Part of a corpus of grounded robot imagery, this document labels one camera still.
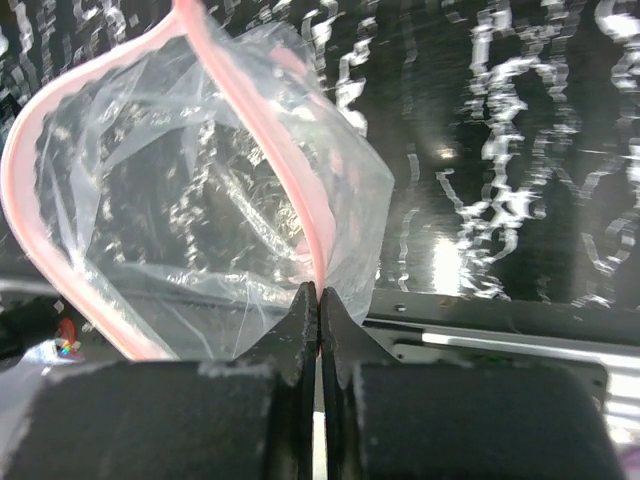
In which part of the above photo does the clear zip top bag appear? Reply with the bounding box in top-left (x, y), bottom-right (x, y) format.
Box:
top-left (1, 1), bottom-right (394, 360)

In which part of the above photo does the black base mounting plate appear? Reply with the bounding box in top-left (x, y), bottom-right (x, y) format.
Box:
top-left (364, 290), bottom-right (639, 403)

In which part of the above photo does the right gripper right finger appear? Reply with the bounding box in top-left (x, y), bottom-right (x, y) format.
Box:
top-left (319, 288), bottom-right (625, 479)

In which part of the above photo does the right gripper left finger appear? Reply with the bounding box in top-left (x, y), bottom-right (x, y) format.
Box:
top-left (1, 282), bottom-right (318, 479)

